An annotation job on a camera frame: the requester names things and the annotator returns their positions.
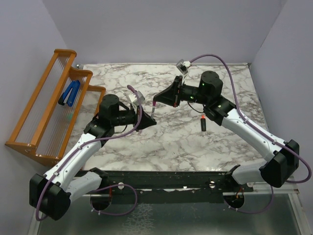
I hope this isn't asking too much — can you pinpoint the black orange highlighter pen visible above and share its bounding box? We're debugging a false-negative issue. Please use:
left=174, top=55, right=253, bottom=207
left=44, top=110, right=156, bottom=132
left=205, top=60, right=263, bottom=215
left=201, top=115, right=206, bottom=132

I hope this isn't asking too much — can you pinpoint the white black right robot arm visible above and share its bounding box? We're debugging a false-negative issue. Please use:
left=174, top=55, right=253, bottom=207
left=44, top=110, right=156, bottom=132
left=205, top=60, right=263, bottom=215
left=153, top=71, right=299, bottom=191

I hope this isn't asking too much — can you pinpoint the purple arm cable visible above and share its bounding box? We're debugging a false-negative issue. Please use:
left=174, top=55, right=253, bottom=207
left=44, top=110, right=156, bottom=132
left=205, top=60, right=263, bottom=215
left=189, top=53, right=313, bottom=214
left=35, top=85, right=143, bottom=221

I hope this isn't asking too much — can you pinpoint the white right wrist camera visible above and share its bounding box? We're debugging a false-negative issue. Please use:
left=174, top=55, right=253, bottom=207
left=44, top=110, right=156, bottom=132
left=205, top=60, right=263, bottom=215
left=176, top=59, right=192, bottom=83

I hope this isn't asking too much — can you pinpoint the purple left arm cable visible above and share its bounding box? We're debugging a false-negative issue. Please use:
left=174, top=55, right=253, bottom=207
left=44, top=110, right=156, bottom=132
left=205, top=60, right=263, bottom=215
left=35, top=85, right=143, bottom=221

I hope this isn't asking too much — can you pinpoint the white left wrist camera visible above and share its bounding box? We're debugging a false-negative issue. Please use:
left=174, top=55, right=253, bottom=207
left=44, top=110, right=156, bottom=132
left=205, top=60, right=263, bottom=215
left=128, top=91, right=145, bottom=106

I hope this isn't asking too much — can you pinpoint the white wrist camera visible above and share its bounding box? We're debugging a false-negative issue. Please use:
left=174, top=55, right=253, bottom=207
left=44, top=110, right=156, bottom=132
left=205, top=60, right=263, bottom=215
left=176, top=59, right=192, bottom=83
left=128, top=91, right=145, bottom=106

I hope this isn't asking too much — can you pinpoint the blue stapler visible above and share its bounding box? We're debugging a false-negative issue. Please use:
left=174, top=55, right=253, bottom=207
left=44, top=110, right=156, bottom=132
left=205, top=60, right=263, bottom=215
left=58, top=80, right=80, bottom=107

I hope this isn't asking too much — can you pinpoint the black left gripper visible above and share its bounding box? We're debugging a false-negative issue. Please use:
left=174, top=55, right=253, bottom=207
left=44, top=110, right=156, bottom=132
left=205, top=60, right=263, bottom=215
left=112, top=102, right=157, bottom=132

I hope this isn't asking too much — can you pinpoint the orange wooden rack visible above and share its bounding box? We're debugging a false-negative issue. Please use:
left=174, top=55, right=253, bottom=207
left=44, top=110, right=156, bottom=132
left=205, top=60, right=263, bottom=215
left=5, top=49, right=106, bottom=166

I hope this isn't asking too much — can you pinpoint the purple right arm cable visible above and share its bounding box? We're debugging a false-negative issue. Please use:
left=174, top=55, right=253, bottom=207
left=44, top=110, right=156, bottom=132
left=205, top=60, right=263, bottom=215
left=189, top=53, right=313, bottom=214

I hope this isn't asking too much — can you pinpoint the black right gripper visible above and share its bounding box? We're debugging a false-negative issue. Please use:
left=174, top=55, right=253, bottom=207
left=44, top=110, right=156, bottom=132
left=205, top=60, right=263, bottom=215
left=154, top=76, right=209, bottom=109

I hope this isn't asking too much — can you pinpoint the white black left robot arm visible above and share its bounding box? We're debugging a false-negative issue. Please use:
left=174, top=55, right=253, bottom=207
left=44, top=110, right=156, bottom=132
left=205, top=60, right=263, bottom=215
left=29, top=91, right=156, bottom=221

